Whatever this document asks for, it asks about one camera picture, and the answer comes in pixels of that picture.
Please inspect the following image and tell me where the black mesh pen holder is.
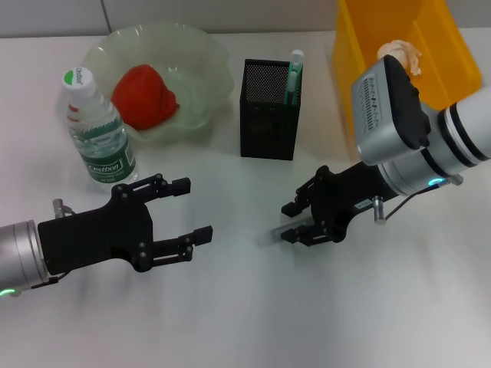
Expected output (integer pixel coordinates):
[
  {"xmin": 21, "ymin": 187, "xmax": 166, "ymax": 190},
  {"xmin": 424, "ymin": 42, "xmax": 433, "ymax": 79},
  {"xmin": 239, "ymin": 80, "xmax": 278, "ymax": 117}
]
[{"xmin": 239, "ymin": 58, "xmax": 304, "ymax": 162}]

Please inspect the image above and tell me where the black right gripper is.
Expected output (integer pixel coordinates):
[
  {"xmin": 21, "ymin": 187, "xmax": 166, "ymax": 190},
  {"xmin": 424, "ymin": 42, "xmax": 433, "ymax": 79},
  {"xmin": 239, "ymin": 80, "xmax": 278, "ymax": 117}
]
[{"xmin": 281, "ymin": 160, "xmax": 396, "ymax": 247}]

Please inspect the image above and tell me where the clear green-label water bottle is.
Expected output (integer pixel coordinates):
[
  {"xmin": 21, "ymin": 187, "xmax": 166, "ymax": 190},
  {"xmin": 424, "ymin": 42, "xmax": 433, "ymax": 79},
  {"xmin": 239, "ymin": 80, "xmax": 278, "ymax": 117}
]
[{"xmin": 61, "ymin": 67, "xmax": 138, "ymax": 194}]

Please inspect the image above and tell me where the yellow plastic bin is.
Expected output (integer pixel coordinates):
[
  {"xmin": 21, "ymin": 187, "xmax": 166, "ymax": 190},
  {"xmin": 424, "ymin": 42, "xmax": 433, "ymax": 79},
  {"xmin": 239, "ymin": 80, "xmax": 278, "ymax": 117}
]
[{"xmin": 331, "ymin": 0, "xmax": 483, "ymax": 162}]

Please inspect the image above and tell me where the white paper ball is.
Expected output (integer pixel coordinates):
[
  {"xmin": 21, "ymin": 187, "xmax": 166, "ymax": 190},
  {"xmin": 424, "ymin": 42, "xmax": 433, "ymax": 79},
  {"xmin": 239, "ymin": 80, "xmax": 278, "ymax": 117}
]
[{"xmin": 377, "ymin": 39, "xmax": 423, "ymax": 77}]

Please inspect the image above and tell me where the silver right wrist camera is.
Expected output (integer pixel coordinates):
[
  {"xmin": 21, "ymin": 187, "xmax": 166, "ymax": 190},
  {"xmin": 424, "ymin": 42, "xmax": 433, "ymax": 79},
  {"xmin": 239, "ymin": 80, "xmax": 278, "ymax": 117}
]
[{"xmin": 351, "ymin": 54, "xmax": 430, "ymax": 166}]

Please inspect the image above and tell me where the left wrist connector cable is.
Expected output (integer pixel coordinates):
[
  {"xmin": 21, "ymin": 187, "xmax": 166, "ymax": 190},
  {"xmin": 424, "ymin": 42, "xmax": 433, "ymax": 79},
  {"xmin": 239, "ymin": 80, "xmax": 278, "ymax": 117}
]
[{"xmin": 30, "ymin": 198, "xmax": 76, "ymax": 291}]

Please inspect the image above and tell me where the red object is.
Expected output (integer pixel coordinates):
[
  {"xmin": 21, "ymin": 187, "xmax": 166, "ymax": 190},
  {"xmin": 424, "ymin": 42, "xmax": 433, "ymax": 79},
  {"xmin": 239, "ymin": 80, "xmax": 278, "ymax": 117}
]
[{"xmin": 110, "ymin": 64, "xmax": 181, "ymax": 130}]

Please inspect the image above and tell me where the right wrist connector cable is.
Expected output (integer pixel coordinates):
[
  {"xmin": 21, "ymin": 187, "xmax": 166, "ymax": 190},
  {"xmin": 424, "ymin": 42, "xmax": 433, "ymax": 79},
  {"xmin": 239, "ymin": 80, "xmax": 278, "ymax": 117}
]
[{"xmin": 372, "ymin": 174, "xmax": 464, "ymax": 224}]

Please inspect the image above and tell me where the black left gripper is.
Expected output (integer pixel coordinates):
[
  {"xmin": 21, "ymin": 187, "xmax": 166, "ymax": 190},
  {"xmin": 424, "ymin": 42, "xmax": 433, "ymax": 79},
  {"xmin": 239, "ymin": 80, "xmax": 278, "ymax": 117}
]
[{"xmin": 37, "ymin": 173, "xmax": 214, "ymax": 275}]

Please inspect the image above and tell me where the pale green wavy fruit plate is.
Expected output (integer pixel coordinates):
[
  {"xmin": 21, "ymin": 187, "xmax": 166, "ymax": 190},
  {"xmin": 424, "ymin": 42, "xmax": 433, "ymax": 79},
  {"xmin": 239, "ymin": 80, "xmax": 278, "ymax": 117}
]
[{"xmin": 82, "ymin": 22, "xmax": 235, "ymax": 146}]

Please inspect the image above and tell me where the green utility knife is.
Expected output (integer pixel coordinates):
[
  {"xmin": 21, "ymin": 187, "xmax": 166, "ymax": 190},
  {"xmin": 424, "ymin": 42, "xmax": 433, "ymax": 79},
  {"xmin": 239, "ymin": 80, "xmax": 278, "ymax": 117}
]
[{"xmin": 282, "ymin": 49, "xmax": 304, "ymax": 107}]

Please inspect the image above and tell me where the grey marker pen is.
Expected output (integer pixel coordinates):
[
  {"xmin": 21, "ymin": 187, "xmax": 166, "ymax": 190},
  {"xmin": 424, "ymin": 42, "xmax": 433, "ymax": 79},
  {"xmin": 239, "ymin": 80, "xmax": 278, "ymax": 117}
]
[{"xmin": 257, "ymin": 218, "xmax": 308, "ymax": 246}]

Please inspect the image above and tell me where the wrist connector cable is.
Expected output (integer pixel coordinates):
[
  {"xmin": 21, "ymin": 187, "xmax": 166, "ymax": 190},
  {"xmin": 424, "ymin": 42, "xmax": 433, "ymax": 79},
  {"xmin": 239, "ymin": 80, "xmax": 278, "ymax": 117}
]
[
  {"xmin": 372, "ymin": 174, "xmax": 464, "ymax": 224},
  {"xmin": 30, "ymin": 198, "xmax": 76, "ymax": 291}
]

